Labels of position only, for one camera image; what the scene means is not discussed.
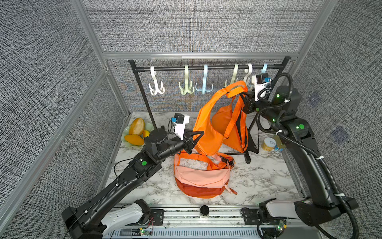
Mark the yellow fruit piece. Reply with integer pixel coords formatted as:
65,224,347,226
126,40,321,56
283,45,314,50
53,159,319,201
141,130,150,138

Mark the light blue hook far right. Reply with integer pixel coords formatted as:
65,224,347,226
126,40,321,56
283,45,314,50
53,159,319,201
261,63,268,74

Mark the black clothes rack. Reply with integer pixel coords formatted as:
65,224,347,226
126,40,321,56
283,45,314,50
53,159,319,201
128,56,291,164

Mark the tin can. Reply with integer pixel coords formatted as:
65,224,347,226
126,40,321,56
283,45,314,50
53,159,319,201
261,137,277,152

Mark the white hook far left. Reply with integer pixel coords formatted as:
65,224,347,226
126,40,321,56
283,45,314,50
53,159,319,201
148,66,165,96

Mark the black knob on rail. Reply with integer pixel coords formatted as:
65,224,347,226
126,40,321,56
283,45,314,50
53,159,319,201
200,205,210,219

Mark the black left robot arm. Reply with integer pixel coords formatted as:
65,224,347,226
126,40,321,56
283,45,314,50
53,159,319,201
62,128,204,239

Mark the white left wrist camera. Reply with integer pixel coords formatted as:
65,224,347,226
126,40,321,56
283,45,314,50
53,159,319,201
171,113,190,140

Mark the pale green hook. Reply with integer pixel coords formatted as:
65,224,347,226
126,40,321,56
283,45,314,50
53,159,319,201
224,64,239,87
179,65,195,96

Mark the orange mango slice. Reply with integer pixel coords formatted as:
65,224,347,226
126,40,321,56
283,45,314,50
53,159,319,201
124,134,145,146

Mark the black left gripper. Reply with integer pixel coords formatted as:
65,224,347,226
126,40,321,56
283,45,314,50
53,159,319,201
155,130,204,163

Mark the light blue hook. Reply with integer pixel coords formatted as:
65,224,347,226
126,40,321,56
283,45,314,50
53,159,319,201
261,63,268,74
195,64,213,95

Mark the orange sling bag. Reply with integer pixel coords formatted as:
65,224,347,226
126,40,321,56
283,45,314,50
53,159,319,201
194,81,248,156
211,96,248,153

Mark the pale green hook right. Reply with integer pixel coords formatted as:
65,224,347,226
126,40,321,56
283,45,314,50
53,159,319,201
224,64,239,87

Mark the light green plate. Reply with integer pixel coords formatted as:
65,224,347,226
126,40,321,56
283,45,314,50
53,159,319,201
122,122,156,148

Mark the white hook right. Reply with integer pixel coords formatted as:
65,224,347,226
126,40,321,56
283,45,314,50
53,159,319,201
243,63,253,90

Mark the white hook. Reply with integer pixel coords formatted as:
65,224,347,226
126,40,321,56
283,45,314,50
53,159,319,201
243,63,253,90
148,66,165,96

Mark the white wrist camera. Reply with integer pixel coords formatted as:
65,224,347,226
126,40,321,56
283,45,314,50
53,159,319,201
171,113,190,140
251,73,272,102

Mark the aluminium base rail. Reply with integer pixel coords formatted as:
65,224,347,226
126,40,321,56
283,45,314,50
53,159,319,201
102,205,324,239

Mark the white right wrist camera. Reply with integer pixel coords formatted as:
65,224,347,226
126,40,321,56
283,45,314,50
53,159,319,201
251,73,272,102

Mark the pink and red sling bag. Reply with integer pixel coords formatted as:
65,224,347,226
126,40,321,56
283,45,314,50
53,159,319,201
174,150,237,199

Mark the black sling bag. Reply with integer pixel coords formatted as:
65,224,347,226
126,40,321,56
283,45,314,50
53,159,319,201
243,95,260,154

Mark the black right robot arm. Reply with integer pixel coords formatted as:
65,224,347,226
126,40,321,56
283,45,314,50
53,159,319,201
244,72,360,239

